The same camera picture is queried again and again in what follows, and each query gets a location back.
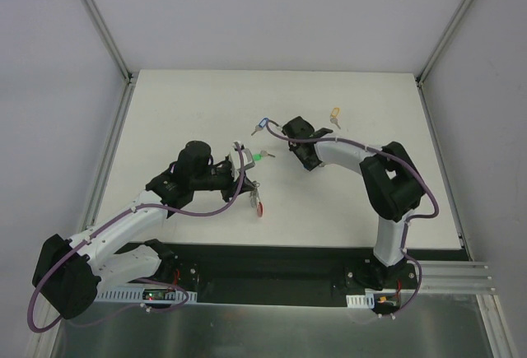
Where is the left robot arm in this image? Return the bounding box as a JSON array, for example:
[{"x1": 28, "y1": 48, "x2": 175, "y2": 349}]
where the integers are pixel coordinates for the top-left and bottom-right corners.
[{"x1": 27, "y1": 141, "x2": 257, "y2": 320}]

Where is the key with blue rectangular tag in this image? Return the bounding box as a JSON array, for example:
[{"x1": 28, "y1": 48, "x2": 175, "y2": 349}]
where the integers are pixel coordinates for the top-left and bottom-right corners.
[{"x1": 250, "y1": 118, "x2": 268, "y2": 136}]

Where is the aluminium frame rail left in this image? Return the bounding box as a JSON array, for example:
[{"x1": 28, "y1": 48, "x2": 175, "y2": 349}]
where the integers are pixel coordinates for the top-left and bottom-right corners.
[{"x1": 24, "y1": 0, "x2": 139, "y2": 358}]

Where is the aluminium frame rail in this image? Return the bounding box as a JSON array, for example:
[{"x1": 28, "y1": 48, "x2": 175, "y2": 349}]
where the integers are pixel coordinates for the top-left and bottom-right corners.
[
  {"x1": 414, "y1": 0, "x2": 511, "y2": 358},
  {"x1": 24, "y1": 0, "x2": 139, "y2": 358}
]

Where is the key with green tag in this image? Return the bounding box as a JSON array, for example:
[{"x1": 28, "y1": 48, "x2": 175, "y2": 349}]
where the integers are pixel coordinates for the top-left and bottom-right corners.
[{"x1": 253, "y1": 150, "x2": 275, "y2": 161}]

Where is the aluminium frame rail right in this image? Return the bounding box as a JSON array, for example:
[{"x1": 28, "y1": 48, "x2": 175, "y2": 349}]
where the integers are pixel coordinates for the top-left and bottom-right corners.
[{"x1": 414, "y1": 0, "x2": 511, "y2": 358}]

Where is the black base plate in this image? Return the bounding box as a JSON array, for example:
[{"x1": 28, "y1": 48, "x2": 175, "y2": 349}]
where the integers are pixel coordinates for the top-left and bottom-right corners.
[{"x1": 76, "y1": 239, "x2": 473, "y2": 305}]

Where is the key with yellow tag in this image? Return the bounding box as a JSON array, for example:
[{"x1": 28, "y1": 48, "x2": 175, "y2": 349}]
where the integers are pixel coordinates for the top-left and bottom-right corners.
[{"x1": 329, "y1": 107, "x2": 341, "y2": 130}]

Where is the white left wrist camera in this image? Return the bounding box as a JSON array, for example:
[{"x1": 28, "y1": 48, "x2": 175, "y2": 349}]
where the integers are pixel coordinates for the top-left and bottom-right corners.
[{"x1": 227, "y1": 141, "x2": 255, "y2": 179}]

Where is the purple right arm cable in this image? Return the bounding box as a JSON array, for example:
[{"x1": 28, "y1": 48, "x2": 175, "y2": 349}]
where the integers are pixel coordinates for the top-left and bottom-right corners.
[{"x1": 265, "y1": 121, "x2": 440, "y2": 326}]

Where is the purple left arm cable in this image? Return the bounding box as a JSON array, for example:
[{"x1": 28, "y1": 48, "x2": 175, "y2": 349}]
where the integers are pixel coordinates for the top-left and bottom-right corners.
[{"x1": 27, "y1": 143, "x2": 248, "y2": 334}]

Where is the red handled metal key organizer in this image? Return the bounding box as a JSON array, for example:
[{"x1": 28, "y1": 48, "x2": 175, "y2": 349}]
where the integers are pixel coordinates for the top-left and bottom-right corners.
[{"x1": 250, "y1": 180, "x2": 264, "y2": 217}]

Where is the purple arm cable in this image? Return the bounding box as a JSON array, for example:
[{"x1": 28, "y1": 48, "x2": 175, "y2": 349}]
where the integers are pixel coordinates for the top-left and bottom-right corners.
[
  {"x1": 27, "y1": 143, "x2": 248, "y2": 334},
  {"x1": 265, "y1": 121, "x2": 440, "y2": 326}
]

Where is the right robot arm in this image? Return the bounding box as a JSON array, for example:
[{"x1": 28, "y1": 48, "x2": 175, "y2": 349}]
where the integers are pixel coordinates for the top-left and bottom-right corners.
[{"x1": 281, "y1": 116, "x2": 425, "y2": 291}]

